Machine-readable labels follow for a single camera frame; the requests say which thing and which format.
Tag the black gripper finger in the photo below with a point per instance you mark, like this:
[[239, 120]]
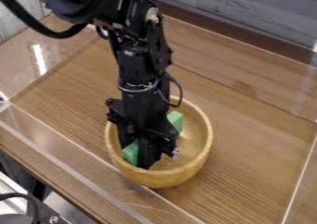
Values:
[[149, 154], [126, 135]]

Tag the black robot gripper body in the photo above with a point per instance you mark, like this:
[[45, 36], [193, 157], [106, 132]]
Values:
[[144, 109]]

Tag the green rectangular block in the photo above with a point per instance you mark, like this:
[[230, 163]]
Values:
[[130, 152]]

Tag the brown wooden bowl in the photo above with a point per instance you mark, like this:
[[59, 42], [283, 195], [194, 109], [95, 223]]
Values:
[[170, 171]]

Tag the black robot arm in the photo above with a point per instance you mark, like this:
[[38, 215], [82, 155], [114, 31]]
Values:
[[134, 25]]

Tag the black metal frame bracket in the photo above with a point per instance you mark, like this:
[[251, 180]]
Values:
[[45, 214]]

